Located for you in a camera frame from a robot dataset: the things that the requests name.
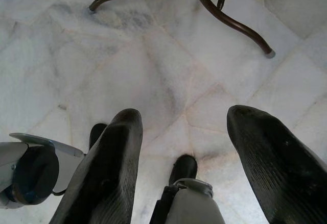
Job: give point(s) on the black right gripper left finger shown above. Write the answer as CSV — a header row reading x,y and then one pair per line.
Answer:
x,y
110,173

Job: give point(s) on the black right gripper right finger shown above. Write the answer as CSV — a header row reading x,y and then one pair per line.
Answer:
x,y
276,162

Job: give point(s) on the black robot left foot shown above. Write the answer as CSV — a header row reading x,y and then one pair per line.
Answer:
x,y
97,135

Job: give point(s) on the black robot foot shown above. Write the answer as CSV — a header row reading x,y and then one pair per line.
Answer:
x,y
97,135
184,168

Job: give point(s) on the black robot right foot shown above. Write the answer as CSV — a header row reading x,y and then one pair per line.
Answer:
x,y
184,168

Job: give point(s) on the grey robot left leg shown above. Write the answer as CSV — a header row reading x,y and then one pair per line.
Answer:
x,y
33,168

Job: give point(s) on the grey robot leg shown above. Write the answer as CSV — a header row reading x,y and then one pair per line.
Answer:
x,y
33,168
190,206

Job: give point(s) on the grey robot right leg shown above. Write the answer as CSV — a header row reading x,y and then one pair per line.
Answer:
x,y
190,206

